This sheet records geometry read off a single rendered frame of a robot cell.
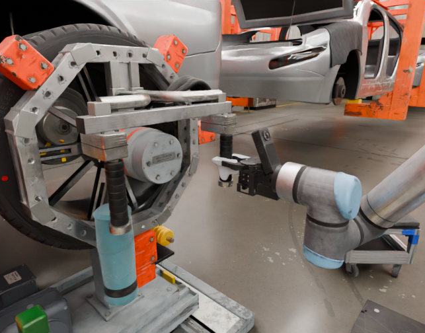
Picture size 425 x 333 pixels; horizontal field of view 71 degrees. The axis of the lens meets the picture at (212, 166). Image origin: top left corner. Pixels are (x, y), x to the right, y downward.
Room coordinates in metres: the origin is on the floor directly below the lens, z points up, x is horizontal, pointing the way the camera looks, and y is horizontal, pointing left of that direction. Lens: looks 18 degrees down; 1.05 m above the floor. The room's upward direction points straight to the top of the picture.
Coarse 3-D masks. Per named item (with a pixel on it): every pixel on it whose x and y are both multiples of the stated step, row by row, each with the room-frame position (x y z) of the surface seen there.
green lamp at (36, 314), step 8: (24, 312) 0.41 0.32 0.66; (32, 312) 0.41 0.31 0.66; (40, 312) 0.41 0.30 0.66; (16, 320) 0.40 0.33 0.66; (24, 320) 0.39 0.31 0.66; (32, 320) 0.39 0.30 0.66; (40, 320) 0.40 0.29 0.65; (24, 328) 0.38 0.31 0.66; (32, 328) 0.39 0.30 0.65; (40, 328) 0.40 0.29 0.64; (48, 328) 0.41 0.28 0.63
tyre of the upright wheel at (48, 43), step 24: (72, 24) 0.83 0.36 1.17; (96, 24) 0.87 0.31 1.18; (48, 48) 0.75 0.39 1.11; (0, 96) 0.66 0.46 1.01; (0, 120) 0.65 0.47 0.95; (0, 144) 0.65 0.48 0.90; (0, 168) 0.64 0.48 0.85; (0, 192) 0.63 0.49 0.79; (24, 216) 0.66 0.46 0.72; (48, 240) 0.69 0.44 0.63; (72, 240) 0.74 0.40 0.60
